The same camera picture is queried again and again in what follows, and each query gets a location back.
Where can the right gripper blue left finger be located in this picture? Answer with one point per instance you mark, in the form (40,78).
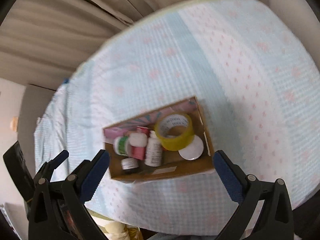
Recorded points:
(58,207)

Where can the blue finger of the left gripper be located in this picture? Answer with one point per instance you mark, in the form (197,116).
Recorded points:
(47,169)

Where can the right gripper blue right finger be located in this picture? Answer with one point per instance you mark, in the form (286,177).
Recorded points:
(276,217)

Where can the green labelled white bottle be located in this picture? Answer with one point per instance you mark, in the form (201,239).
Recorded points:
(121,146)

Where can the small dark jar silver lid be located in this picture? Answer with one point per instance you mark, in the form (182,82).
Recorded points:
(130,165)

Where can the round white lid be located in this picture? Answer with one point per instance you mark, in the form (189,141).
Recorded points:
(194,150)

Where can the red carton box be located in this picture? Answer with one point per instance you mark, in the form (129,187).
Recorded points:
(139,152)

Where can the white pill bottle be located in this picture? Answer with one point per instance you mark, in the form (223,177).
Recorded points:
(153,155)

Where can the yellow tape roll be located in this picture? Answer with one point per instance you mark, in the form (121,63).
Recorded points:
(175,131)

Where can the white earbuds case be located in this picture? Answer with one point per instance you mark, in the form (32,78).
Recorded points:
(138,139)

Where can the small plush toy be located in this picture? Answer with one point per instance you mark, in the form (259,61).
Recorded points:
(14,124)

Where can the grey headboard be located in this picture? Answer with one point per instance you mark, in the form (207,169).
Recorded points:
(34,103)

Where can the open cardboard box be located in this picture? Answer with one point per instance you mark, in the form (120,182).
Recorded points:
(173,165)

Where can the beige curtain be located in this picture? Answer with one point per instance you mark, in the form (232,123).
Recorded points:
(44,41)

